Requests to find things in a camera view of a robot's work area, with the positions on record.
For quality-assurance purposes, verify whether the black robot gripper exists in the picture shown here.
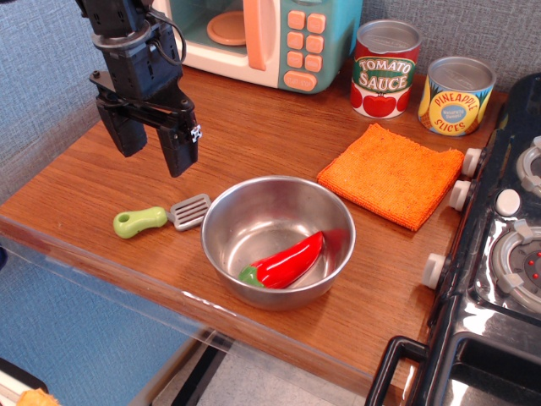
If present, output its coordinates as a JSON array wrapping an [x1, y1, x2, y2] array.
[[92, 20, 201, 178]]

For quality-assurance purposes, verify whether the green handled grey spatula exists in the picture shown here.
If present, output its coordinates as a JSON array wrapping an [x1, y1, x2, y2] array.
[[113, 194, 211, 239]]

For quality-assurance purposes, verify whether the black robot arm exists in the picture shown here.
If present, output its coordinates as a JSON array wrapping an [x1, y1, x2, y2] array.
[[78, 1, 201, 178]]

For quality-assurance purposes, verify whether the orange folded cloth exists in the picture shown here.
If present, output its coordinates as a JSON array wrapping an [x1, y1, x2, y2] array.
[[317, 123, 464, 232]]

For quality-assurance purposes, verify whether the white stove knob top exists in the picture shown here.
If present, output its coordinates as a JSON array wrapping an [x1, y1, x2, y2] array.
[[462, 148, 483, 178]]

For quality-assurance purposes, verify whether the white stove knob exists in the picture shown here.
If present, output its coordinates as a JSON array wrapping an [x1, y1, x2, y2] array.
[[449, 180, 471, 211], [462, 148, 483, 178], [422, 253, 446, 289]]

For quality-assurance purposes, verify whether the steel mixing bowl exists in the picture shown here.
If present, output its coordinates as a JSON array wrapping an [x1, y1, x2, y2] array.
[[201, 175, 356, 311]]

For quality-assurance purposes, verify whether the peach microwave turntable plate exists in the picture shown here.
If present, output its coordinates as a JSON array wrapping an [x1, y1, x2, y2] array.
[[206, 10, 246, 47]]

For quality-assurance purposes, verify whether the teal toy microwave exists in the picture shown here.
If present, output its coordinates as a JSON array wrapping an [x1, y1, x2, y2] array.
[[153, 1, 363, 94]]

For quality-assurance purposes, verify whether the red toy chili pepper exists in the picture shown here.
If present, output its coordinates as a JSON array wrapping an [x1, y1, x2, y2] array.
[[238, 231, 325, 289]]

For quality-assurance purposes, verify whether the tomato sauce can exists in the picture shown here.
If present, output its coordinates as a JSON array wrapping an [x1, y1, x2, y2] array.
[[350, 19, 422, 118]]

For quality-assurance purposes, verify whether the orange plush object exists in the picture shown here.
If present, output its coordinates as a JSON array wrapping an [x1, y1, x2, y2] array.
[[16, 388, 60, 406]]

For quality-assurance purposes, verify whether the white stove knob bottom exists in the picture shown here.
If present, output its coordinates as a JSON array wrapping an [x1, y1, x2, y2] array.
[[422, 253, 446, 289]]

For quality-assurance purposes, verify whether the pineapple slices can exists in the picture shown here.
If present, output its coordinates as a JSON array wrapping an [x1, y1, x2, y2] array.
[[418, 56, 496, 137]]

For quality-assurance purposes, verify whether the white stove knob middle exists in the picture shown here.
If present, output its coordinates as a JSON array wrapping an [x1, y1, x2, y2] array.
[[449, 180, 471, 211]]

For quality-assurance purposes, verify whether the black toy stove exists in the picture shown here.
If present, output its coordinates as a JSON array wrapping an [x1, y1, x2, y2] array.
[[403, 74, 540, 405]]

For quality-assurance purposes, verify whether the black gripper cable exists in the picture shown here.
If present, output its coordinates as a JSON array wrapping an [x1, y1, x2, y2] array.
[[145, 10, 188, 68]]

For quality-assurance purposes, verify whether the black oven door handle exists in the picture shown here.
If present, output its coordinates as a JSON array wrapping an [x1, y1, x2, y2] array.
[[365, 336, 429, 406]]

